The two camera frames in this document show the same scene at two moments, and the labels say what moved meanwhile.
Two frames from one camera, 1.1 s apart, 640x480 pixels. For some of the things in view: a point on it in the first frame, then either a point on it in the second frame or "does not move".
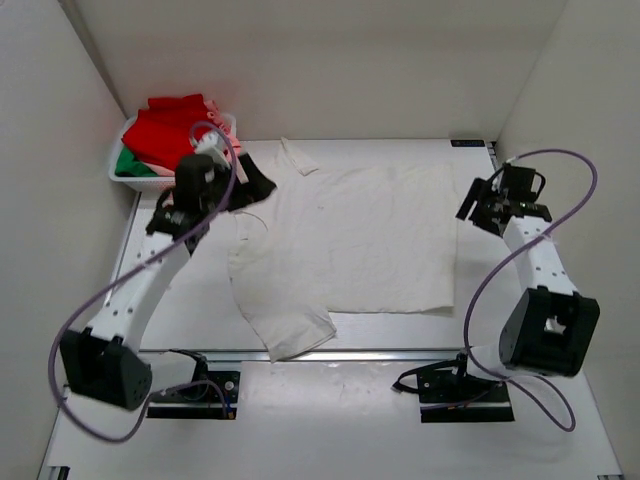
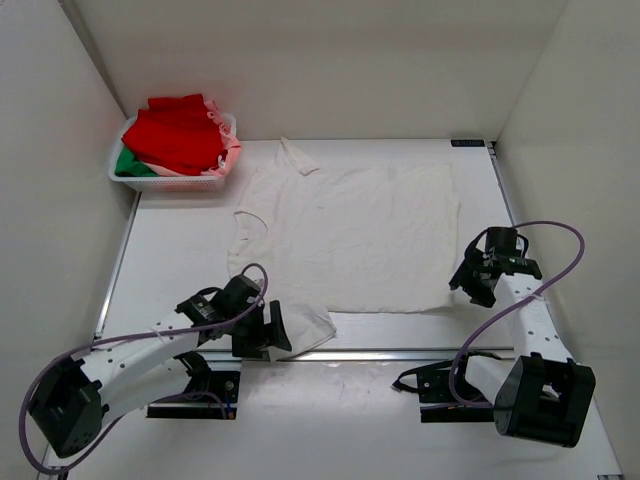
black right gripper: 478,192 to 463,280
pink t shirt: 215,116 does not move
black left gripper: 257,188 to 274,332
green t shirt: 128,166 does not move
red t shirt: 160,134 does not move
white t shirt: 377,238 does not move
